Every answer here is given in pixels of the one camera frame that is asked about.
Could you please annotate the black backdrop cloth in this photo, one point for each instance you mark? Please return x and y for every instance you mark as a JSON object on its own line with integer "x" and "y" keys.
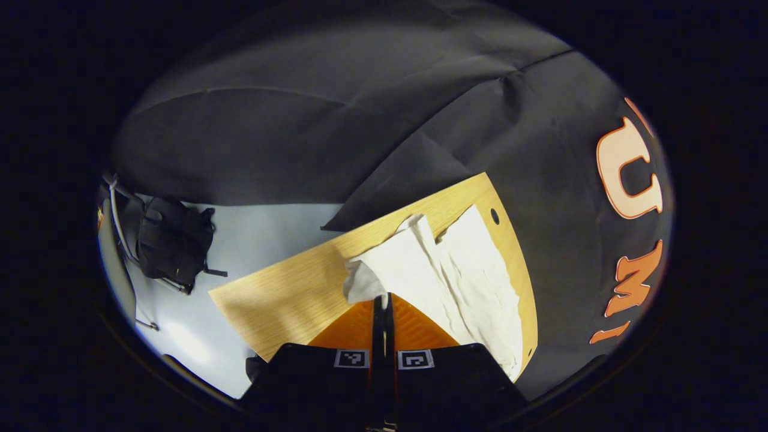
{"x": 300, "y": 120}

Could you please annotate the white jeans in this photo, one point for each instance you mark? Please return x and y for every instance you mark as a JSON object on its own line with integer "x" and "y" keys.
{"x": 468, "y": 270}

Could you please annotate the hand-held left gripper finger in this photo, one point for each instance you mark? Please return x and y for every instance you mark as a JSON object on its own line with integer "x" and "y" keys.
{"x": 389, "y": 336}
{"x": 378, "y": 336}

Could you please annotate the black bag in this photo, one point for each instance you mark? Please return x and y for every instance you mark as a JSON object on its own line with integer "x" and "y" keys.
{"x": 174, "y": 240}

